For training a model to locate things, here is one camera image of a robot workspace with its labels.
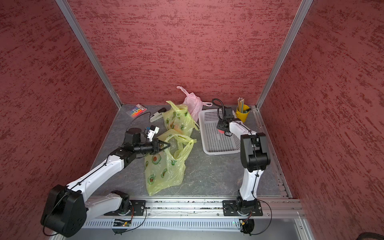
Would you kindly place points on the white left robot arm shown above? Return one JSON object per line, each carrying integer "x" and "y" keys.
{"x": 68, "y": 207}

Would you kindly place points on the yellow pencil cup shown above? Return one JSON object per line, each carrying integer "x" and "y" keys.
{"x": 244, "y": 114}

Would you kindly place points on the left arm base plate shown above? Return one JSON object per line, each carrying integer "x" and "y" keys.
{"x": 134, "y": 208}

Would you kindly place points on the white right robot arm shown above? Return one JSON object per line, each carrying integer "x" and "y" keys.
{"x": 254, "y": 156}

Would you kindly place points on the white slotted cable duct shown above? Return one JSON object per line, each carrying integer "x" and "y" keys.
{"x": 228, "y": 225}

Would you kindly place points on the left aluminium corner post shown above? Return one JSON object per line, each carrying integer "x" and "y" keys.
{"x": 79, "y": 33}

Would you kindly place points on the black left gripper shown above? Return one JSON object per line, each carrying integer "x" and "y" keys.
{"x": 156, "y": 145}

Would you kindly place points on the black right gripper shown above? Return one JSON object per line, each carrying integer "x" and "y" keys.
{"x": 219, "y": 126}

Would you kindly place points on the colorful marker pack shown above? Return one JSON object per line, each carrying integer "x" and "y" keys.
{"x": 136, "y": 111}

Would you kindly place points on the white plastic basket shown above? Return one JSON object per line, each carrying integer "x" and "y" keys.
{"x": 214, "y": 142}

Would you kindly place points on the aluminium front rail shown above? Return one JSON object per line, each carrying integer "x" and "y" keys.
{"x": 212, "y": 208}

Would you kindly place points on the colored pencils bundle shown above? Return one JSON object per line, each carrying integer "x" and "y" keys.
{"x": 241, "y": 103}

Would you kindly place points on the right aluminium corner post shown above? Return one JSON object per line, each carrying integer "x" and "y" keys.
{"x": 290, "y": 37}

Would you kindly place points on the white black stapler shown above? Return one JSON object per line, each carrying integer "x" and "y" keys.
{"x": 157, "y": 115}

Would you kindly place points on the aluminium corner post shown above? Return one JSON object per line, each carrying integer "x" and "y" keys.
{"x": 290, "y": 37}
{"x": 79, "y": 33}

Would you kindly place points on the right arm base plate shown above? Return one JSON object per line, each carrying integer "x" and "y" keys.
{"x": 231, "y": 208}

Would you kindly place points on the pink plastic bag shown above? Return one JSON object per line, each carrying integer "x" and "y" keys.
{"x": 194, "y": 103}

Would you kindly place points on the green avocado plastic bag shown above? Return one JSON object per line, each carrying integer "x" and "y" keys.
{"x": 179, "y": 119}

